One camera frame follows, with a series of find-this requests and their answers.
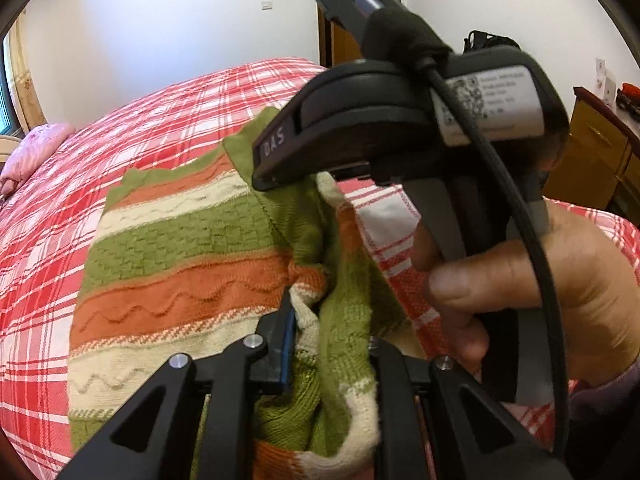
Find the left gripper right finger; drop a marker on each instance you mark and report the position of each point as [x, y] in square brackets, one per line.
[438, 422]

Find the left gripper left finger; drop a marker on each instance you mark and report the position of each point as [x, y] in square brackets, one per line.
[194, 418]

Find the green striped knit sweater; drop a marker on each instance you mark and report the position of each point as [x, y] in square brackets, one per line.
[188, 260]

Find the brown wooden door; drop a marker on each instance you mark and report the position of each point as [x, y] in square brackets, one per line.
[360, 10]

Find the black folded trolley bag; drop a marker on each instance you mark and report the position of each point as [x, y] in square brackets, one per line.
[478, 40]

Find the brown wooden dresser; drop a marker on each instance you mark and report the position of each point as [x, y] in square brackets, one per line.
[599, 167]

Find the red plaid bed sheet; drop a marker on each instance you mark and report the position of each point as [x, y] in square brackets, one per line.
[550, 332]

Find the pink pillow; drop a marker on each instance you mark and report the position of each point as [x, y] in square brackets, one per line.
[36, 147]

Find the beige patterned curtain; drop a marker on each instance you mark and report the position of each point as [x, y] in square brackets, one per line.
[22, 89]

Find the window with dark frame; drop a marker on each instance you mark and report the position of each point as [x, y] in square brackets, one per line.
[9, 125]

